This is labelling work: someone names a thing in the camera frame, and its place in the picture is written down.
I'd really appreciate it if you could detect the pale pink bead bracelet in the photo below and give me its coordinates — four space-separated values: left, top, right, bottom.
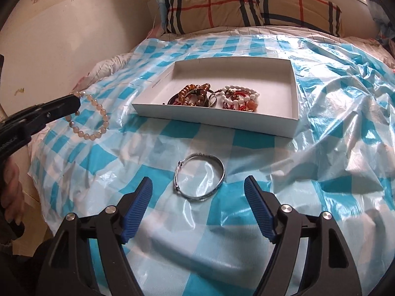
65 90 111 143

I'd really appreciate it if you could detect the thin silver bangle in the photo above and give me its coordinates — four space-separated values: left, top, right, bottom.
173 153 226 203

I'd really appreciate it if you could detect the black braided leather bracelet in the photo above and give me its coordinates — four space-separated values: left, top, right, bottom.
166 93 186 106

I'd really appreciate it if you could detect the brown bead bracelet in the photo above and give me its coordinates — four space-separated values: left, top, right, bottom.
175 82 212 107

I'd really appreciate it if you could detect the red cord bracelet with charm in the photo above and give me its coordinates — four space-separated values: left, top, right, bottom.
221 89 260 113

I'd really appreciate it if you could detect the white bead bracelet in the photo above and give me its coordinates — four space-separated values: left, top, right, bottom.
219 85 260 111

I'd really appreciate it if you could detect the silver engraved cuff bangle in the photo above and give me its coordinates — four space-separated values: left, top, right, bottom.
208 91 217 108

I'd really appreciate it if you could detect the left hand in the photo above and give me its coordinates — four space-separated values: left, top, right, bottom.
1 157 25 225

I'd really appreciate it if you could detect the blue checkered plastic sheet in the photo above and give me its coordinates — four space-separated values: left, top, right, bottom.
29 36 394 295

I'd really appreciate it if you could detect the white shallow cardboard box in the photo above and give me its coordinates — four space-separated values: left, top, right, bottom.
132 57 299 138

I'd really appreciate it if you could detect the plaid beige pillow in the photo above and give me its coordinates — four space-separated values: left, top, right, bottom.
163 0 343 37

